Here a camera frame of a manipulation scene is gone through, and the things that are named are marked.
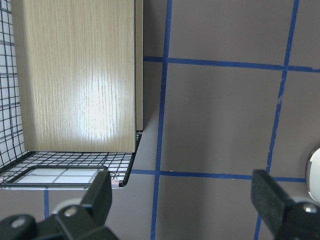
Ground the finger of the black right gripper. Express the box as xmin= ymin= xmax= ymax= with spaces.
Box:
xmin=250 ymin=169 xmax=320 ymax=240

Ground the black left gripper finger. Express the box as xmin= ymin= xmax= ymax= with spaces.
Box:
xmin=0 ymin=170 xmax=118 ymax=240

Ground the white two-slot toaster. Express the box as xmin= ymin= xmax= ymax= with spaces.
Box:
xmin=305 ymin=148 xmax=320 ymax=203

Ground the wire rack with wooden shelf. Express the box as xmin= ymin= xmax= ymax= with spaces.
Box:
xmin=0 ymin=0 xmax=143 ymax=190

